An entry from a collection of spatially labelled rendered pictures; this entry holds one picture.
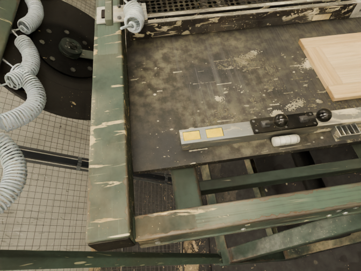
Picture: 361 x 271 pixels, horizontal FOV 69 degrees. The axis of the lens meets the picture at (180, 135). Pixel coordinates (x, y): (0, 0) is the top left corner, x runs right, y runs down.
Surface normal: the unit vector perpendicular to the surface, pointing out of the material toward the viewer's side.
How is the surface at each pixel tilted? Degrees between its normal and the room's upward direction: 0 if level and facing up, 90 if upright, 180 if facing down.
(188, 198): 51
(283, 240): 0
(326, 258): 0
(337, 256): 0
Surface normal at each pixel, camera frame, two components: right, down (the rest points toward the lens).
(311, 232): -0.77, -0.24
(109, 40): 0.00, -0.53
